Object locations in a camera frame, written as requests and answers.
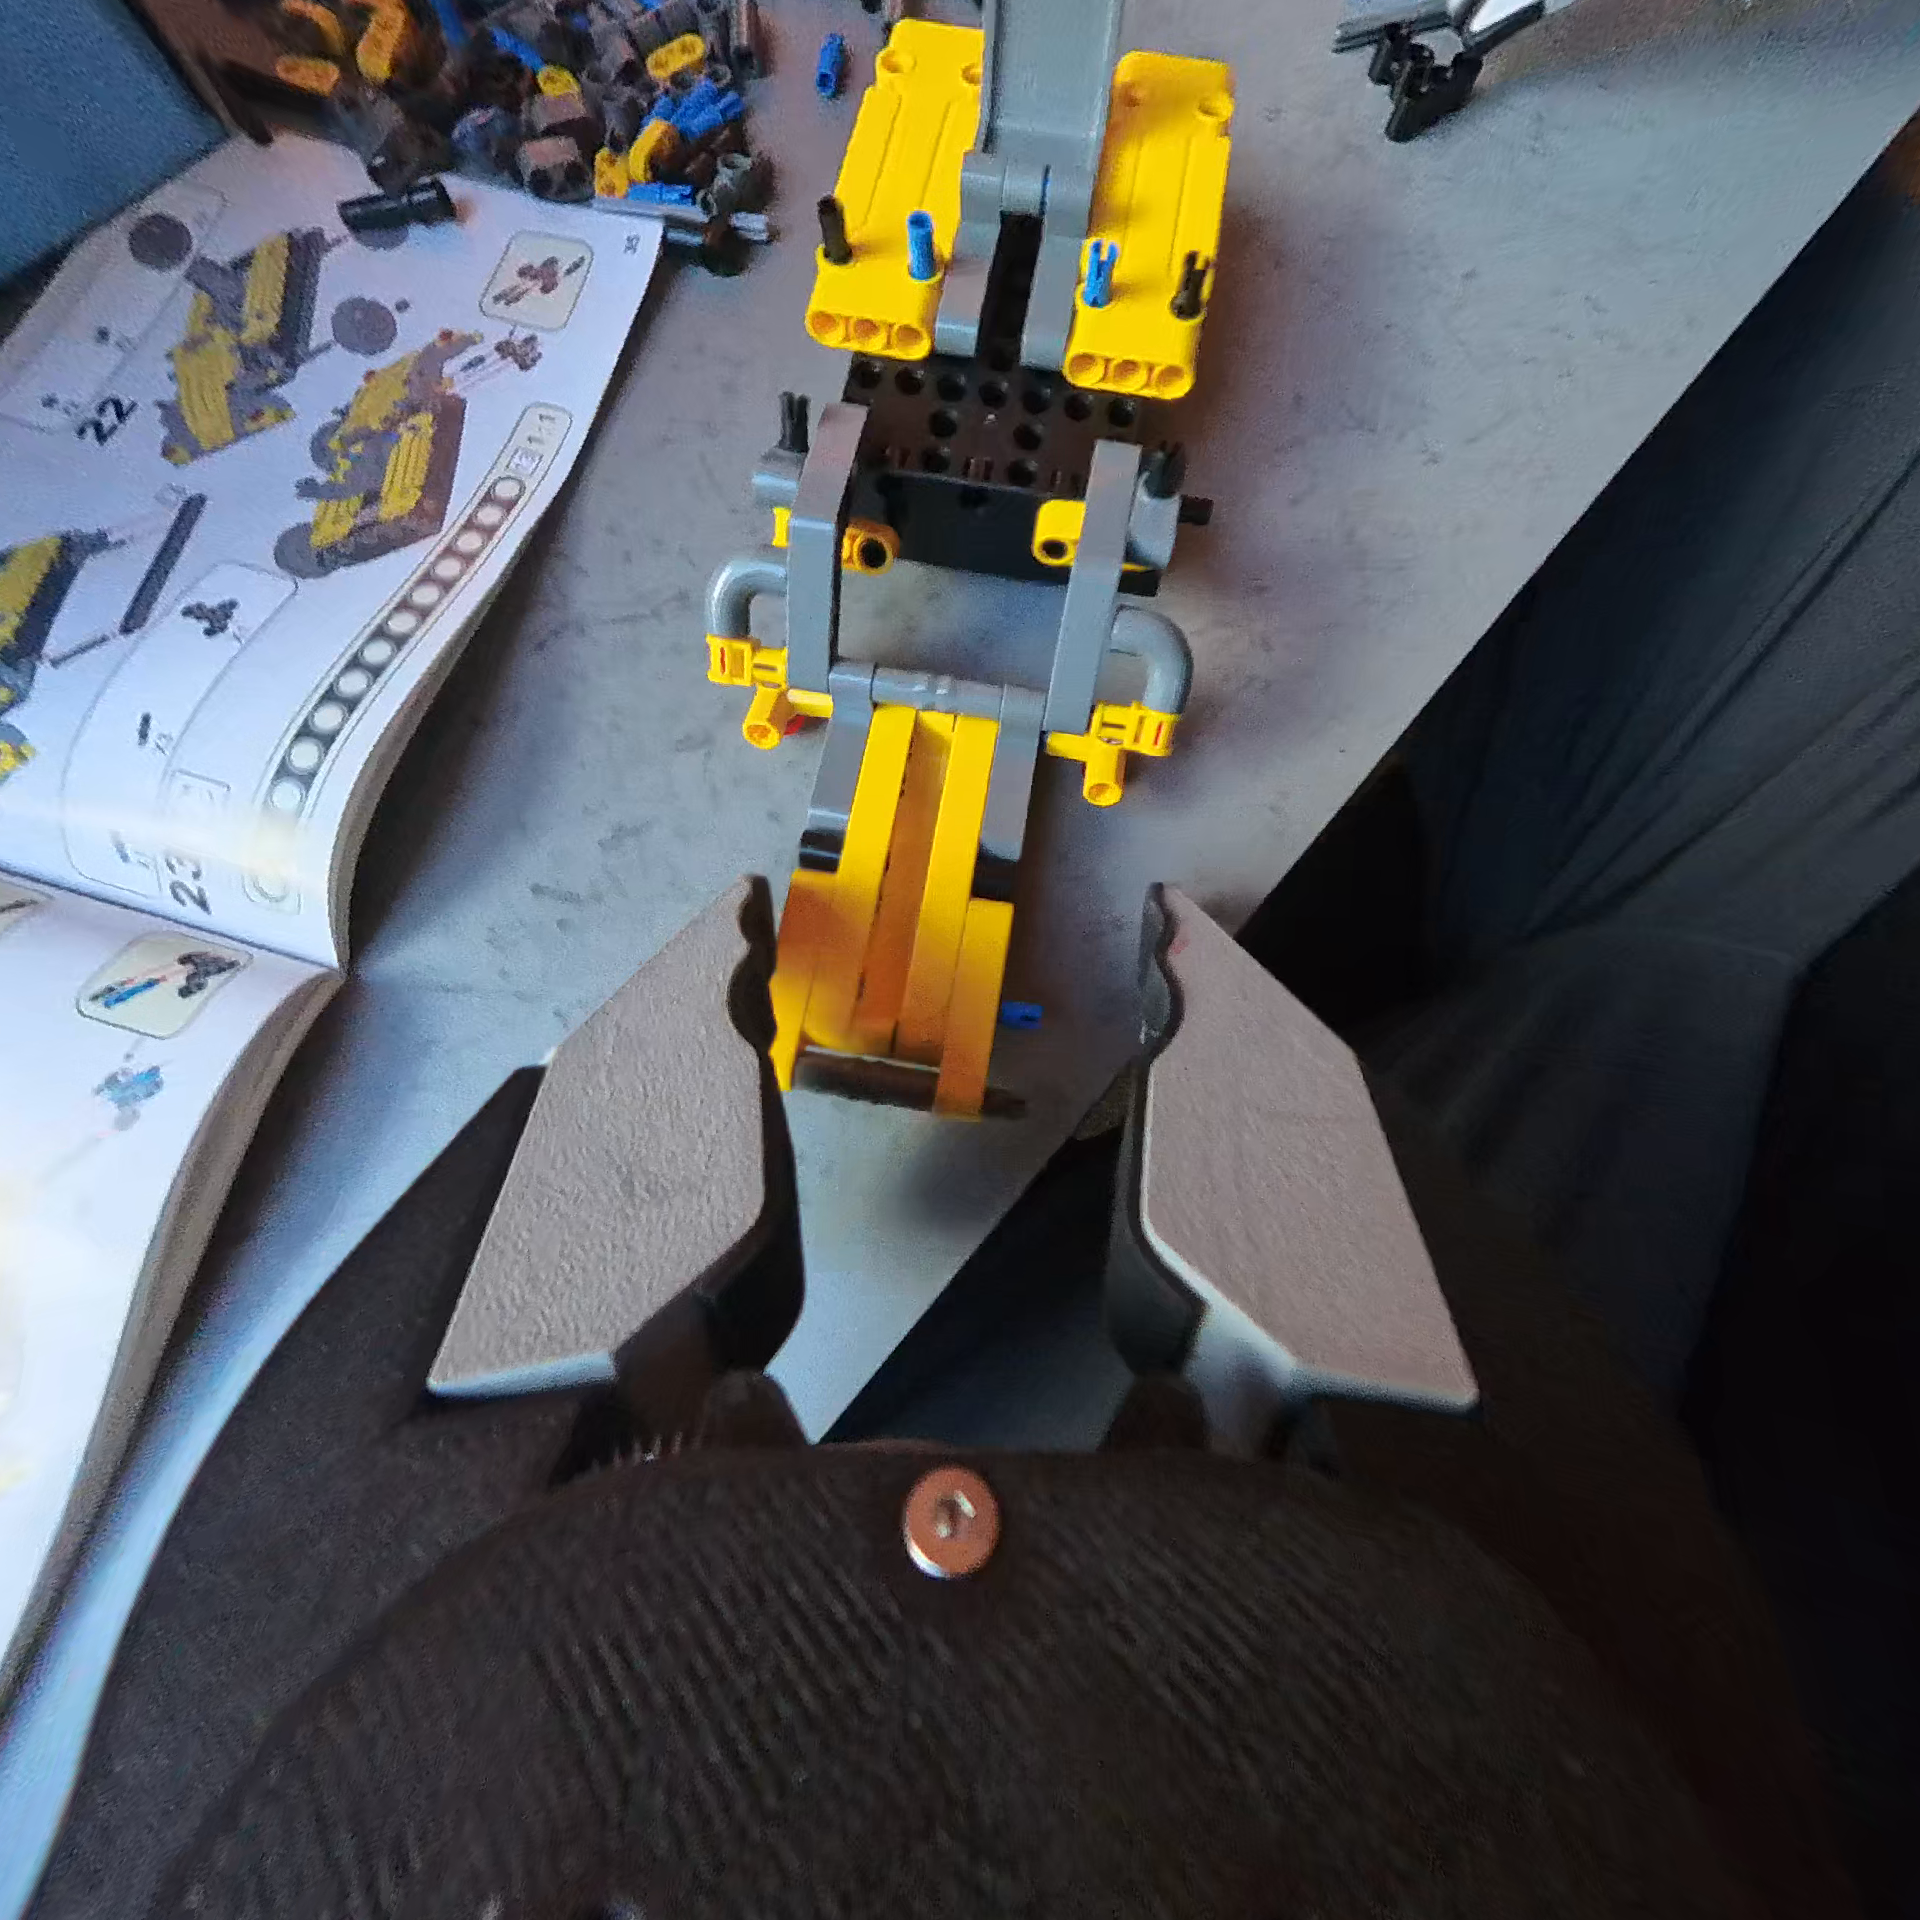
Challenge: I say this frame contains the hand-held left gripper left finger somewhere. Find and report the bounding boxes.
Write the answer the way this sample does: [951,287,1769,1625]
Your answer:
[428,874,805,1402]

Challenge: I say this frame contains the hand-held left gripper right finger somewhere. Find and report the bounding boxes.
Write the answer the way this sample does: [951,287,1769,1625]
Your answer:
[1102,883,1478,1466]

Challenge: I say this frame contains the black connector brick piece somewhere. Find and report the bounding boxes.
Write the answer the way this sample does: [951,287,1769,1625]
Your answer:
[1364,33,1473,147]

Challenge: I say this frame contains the yellow toy brick vehicle model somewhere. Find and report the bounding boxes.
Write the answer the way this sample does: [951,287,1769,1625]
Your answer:
[702,0,1240,1127]

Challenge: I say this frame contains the pile of small brick parts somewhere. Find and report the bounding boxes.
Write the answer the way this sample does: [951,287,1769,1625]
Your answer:
[140,0,783,282]

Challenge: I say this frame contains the grey desk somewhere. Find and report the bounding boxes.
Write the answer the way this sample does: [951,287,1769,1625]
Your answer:
[0,0,1920,1771]

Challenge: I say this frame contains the person's grey trouser legs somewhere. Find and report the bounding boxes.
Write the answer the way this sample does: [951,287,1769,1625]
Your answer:
[1237,112,1920,1426]

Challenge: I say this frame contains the white instruction booklet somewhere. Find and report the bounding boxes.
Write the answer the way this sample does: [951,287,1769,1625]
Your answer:
[0,139,670,1672]

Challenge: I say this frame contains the dark blue cardboard box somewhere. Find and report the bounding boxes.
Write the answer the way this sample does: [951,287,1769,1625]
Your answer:
[0,0,230,297]

